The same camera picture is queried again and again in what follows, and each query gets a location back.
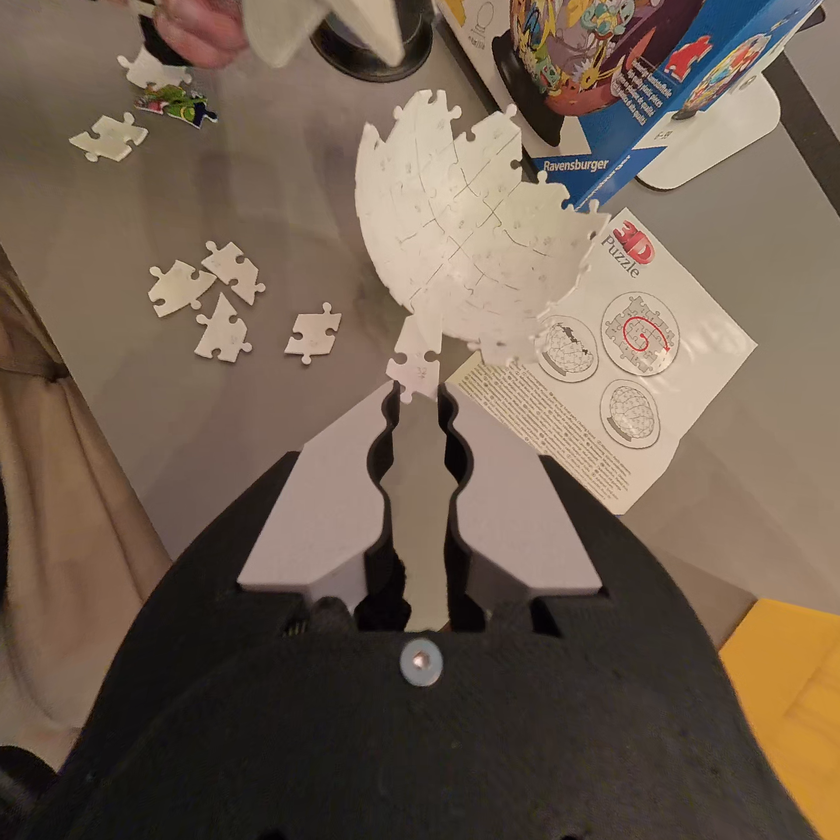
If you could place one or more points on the partly built puzzle ball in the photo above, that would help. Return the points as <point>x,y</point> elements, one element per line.
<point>459,229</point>

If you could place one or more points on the white instruction leaflet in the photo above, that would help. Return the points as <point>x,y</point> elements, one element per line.
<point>695,367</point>

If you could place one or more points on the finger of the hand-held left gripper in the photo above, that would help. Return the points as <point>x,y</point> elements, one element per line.
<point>374,26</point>
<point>282,33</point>

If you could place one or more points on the yellow box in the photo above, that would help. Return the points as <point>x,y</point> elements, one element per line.
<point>787,689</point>

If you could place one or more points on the black ball stand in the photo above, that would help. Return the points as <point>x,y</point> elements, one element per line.
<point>354,69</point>

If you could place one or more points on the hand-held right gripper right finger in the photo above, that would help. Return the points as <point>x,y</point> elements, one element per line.
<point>518,525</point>

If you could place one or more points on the colourful puzzle piece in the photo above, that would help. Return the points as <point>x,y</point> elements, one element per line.
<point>174,105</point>

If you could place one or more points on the white puzzle piece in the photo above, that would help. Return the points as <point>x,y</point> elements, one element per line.
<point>148,71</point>
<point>313,334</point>
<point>223,334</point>
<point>108,138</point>
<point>233,269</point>
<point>415,367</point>
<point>144,6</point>
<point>177,285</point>

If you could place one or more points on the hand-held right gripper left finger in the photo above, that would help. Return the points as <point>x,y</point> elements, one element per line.
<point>315,525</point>

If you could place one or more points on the beige trousers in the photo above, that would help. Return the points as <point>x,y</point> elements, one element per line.
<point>65,525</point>

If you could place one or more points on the blue puzzle box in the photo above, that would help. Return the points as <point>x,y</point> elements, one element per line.
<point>689,85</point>

